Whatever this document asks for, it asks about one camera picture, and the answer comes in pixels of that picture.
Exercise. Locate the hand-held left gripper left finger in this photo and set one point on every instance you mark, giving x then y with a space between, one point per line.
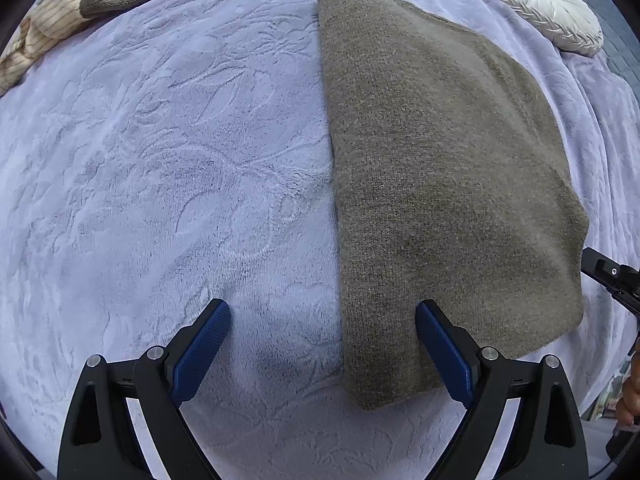
200 350

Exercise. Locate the beige striped cloth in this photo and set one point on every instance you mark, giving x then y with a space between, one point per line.
45 25

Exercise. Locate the grey quilted headboard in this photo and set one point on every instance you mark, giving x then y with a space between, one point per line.
620 45

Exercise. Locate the round white pleated pillow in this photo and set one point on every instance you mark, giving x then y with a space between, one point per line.
545 5

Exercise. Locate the olive knitted sweater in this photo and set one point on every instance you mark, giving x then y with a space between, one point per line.
440 160

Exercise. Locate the lavender embossed plush blanket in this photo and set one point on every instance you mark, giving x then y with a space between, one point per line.
150 160

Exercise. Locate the person's right hand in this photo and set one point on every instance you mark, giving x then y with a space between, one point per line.
629 400

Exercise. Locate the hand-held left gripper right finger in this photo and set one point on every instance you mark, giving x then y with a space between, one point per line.
445 355

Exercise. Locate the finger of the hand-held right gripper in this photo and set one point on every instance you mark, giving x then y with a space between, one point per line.
607 272

